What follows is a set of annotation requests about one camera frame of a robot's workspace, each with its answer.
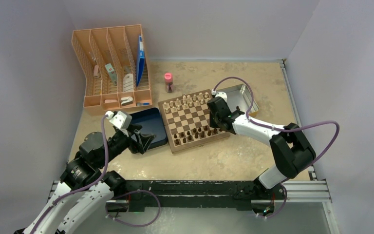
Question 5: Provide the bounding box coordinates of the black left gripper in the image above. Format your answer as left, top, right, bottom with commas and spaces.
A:
97, 123, 155, 167

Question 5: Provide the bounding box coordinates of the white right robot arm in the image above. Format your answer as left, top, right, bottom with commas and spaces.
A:
207, 97, 316, 198

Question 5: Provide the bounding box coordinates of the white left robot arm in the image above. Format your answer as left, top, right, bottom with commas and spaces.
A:
15, 126, 155, 234

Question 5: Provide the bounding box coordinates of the wooden chess board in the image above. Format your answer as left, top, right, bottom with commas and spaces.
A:
157, 89, 231, 154

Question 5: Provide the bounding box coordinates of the row of white chess pieces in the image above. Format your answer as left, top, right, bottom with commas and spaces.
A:
158, 90, 211, 115

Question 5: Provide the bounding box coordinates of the dark blue tin lid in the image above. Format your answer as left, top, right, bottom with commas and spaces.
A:
130, 108, 168, 150

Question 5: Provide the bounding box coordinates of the silver metal tin tray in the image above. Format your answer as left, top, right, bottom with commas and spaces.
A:
218, 84, 259, 117

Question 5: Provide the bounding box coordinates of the white clip in organizer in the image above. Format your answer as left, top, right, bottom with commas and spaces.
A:
120, 96, 134, 107

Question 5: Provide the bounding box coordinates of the white striped card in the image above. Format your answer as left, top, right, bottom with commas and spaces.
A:
122, 73, 134, 93

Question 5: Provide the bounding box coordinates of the pink capped small bottle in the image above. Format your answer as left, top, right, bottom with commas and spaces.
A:
164, 73, 174, 93

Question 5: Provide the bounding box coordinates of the teal white small box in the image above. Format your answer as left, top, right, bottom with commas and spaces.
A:
105, 63, 118, 86

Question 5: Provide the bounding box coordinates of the blue folder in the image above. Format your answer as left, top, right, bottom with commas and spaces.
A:
136, 35, 145, 87

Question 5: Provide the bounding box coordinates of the pink small item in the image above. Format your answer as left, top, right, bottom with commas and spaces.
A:
93, 65, 100, 78

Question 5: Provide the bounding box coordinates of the orange plastic file organizer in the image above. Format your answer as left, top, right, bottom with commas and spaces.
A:
72, 24, 153, 116

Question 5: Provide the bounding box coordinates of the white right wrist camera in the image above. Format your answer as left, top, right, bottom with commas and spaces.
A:
211, 90, 228, 102

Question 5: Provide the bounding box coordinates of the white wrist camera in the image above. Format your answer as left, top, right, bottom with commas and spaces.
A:
105, 111, 132, 137
211, 90, 228, 102

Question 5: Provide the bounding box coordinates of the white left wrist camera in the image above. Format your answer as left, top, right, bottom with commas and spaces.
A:
105, 111, 132, 137

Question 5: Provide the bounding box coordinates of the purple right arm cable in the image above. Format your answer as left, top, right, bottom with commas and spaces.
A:
212, 76, 340, 172

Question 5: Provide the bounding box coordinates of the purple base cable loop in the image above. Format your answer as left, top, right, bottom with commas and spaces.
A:
105, 190, 161, 228

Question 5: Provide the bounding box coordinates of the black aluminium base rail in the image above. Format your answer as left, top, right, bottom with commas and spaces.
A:
48, 179, 332, 214

